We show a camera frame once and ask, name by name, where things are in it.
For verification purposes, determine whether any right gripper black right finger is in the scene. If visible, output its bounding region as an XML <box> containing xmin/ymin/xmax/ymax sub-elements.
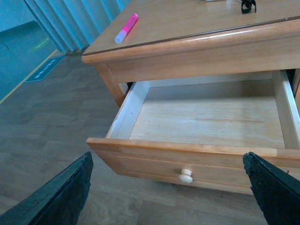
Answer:
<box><xmin>243</xmin><ymin>152</ymin><xmax>300</xmax><ymax>225</ymax></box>

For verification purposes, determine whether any pink highlighter marker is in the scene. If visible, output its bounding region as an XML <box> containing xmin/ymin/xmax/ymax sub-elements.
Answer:
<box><xmin>114</xmin><ymin>13</ymin><xmax>139</xmax><ymax>44</ymax></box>

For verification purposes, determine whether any green floor marking sticker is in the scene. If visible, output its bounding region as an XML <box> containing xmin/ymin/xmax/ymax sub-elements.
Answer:
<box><xmin>29</xmin><ymin>38</ymin><xmax>50</xmax><ymax>52</ymax></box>

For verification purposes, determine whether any light blue pleated curtain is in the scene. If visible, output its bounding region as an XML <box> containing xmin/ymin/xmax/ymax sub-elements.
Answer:
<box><xmin>25</xmin><ymin>0</ymin><xmax>130</xmax><ymax>53</ymax></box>

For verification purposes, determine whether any dark floor sign sticker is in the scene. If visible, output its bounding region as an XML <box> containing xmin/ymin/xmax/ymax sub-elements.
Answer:
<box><xmin>25</xmin><ymin>55</ymin><xmax>65</xmax><ymax>83</ymax></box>

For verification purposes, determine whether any black cable on cabinet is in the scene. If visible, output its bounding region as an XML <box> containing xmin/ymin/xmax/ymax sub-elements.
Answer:
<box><xmin>240</xmin><ymin>0</ymin><xmax>257</xmax><ymax>14</ymax></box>

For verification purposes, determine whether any wooden nightstand cabinet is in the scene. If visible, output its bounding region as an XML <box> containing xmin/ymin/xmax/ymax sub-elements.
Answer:
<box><xmin>82</xmin><ymin>0</ymin><xmax>300</xmax><ymax>105</ymax></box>

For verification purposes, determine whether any wooden drawer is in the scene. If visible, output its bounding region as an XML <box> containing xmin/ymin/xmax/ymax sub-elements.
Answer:
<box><xmin>87</xmin><ymin>70</ymin><xmax>300</xmax><ymax>194</ymax></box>

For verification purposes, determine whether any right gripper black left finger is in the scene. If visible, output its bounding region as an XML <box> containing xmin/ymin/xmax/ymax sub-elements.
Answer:
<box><xmin>0</xmin><ymin>152</ymin><xmax>93</xmax><ymax>225</ymax></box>

